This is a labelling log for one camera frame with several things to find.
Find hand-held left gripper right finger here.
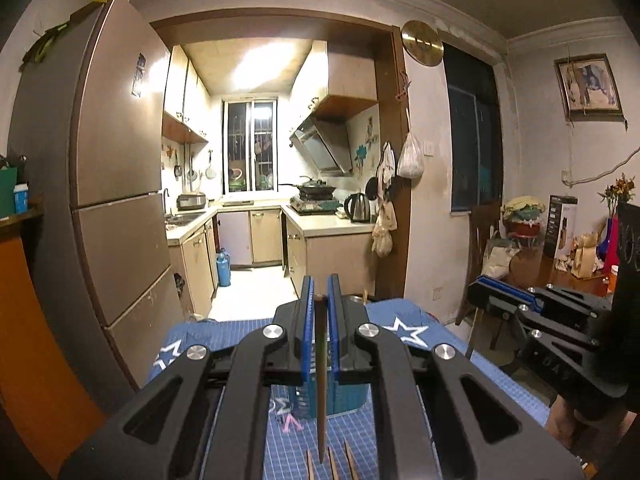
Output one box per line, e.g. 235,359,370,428
326,274,586,480

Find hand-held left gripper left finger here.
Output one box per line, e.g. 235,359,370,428
59,275,317,480

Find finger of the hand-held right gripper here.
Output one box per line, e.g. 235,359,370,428
475,275,615,331
466,282,603,366

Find brown bamboo chopstick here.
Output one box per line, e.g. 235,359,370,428
314,294,329,464

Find teal perforated utensil holder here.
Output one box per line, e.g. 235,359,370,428
295,296,372,420

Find row of wooden chopsticks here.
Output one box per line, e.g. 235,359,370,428
305,447,359,480

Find person's right hand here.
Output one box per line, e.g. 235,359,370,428
546,399,587,467

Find dark wooden side table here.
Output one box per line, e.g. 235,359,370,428
505,250,621,302

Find blue checked star tablecloth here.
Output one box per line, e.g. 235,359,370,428
147,297,551,480

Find beige kitchen base cabinets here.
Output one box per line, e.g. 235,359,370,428
165,202,382,318

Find dark wooden chair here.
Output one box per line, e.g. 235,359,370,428
455,200,507,361

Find red basin with cloths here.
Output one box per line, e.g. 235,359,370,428
501,196,547,249

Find black and white carton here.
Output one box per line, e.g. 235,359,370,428
547,195,579,260

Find beige paper bag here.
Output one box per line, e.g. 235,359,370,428
572,232,602,279

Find blue gas bottle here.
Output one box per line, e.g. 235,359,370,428
215,247,232,288

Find beige hanging bag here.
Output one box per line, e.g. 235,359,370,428
371,200,399,259

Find steel electric kettle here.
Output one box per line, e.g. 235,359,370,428
344,191,372,224

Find gas stove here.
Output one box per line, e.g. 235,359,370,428
290,196,346,214

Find black wok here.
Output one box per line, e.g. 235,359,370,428
278,176,339,199

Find dried flower bunch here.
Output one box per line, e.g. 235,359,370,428
597,174,629,216

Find dark room window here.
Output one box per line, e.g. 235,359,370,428
442,42,504,216

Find white hanging plastic bag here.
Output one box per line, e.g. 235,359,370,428
396,130,426,179

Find white hanging cloth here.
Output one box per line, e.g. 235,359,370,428
377,141,398,186

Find steel range hood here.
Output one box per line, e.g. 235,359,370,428
289,112,353,176

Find barred kitchen window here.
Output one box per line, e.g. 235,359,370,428
221,100,277,195

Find framed elephant picture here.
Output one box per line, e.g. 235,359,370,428
553,54,624,121

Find brown steel refrigerator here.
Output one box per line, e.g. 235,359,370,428
0,0,187,396

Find orange wooden cabinet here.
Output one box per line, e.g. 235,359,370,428
0,207,109,480

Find refrigerator door sticker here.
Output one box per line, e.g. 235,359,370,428
131,54,147,97

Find green box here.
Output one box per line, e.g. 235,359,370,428
0,166,19,219

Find white wall cable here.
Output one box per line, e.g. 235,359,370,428
562,145,640,187

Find beige wall cabinet wood trim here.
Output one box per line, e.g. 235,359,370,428
289,42,379,121

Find beige wall cabinet row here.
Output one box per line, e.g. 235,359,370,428
161,45,210,144

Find gold wall clock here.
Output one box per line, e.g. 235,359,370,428
401,20,445,67

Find dark green strap bundle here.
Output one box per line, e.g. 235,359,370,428
20,20,72,69

